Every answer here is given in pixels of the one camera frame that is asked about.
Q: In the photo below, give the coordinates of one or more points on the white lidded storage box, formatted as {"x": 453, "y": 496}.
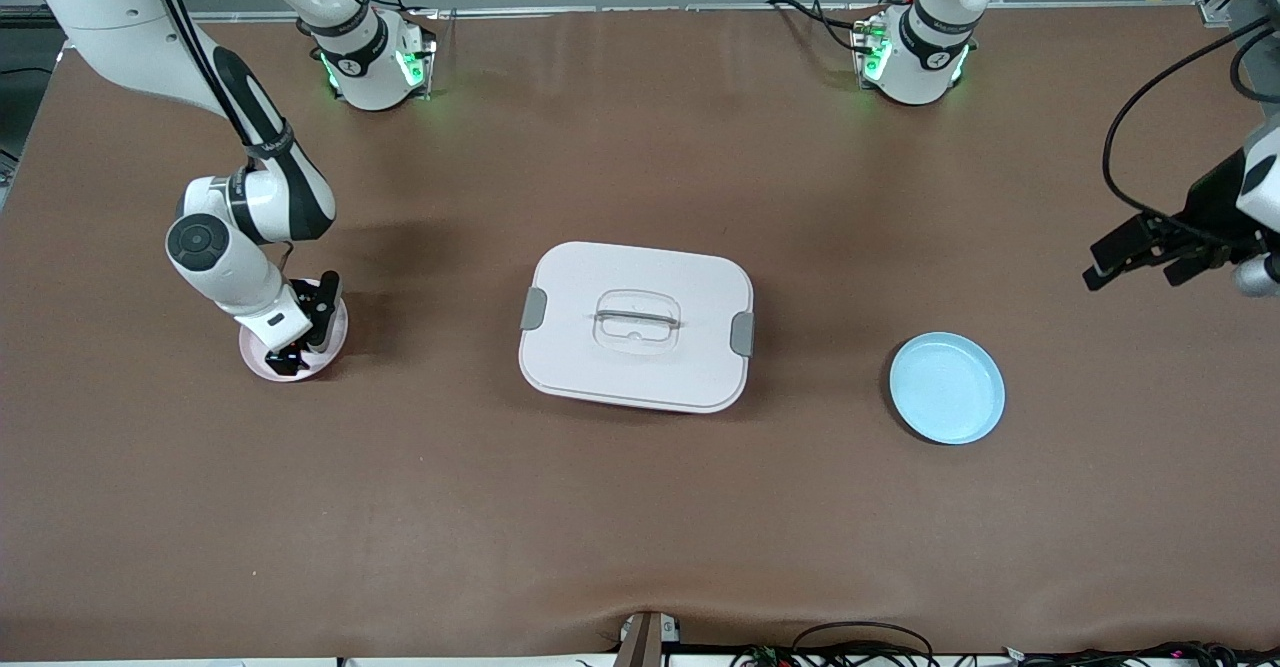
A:
{"x": 640, "y": 367}

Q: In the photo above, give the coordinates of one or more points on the metal table clamp bracket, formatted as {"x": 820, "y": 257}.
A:
{"x": 645, "y": 642}

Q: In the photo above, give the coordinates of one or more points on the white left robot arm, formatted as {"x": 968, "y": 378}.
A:
{"x": 925, "y": 47}

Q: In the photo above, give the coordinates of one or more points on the light blue round plate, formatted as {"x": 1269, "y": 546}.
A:
{"x": 945, "y": 387}

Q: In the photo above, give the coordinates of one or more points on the pink round plate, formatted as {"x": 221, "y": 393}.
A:
{"x": 252, "y": 352}

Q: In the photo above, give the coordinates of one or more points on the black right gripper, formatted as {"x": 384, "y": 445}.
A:
{"x": 301, "y": 301}

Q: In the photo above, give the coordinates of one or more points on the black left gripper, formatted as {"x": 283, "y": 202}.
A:
{"x": 1211, "y": 202}

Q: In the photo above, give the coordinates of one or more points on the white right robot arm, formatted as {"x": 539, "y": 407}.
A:
{"x": 110, "y": 17}

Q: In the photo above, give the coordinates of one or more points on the brown table mat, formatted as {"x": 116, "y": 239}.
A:
{"x": 640, "y": 507}

